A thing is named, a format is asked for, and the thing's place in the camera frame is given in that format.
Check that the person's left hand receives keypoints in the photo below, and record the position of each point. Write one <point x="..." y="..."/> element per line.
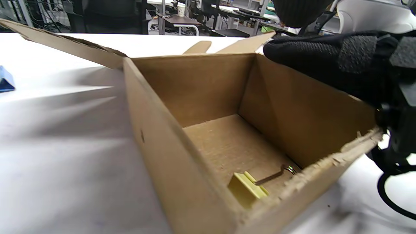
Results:
<point x="299" y="13"/>

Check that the brown cardboard mailer box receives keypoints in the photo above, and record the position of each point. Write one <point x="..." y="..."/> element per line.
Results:
<point x="201" y="87"/>

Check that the person's right hand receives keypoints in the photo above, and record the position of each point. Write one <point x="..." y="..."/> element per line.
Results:
<point x="325" y="58"/>

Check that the blue binder clip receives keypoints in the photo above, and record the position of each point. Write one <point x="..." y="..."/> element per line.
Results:
<point x="6" y="79"/>

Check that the white green paper cup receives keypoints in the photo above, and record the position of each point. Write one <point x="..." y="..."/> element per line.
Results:
<point x="181" y="9"/>

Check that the yellow binder clip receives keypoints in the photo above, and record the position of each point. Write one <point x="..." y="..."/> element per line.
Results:
<point x="245" y="190"/>

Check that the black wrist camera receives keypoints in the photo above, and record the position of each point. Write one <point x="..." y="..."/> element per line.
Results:
<point x="403" y="130"/>

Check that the brown side table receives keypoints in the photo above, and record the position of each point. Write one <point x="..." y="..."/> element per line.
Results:
<point x="182" y="20"/>

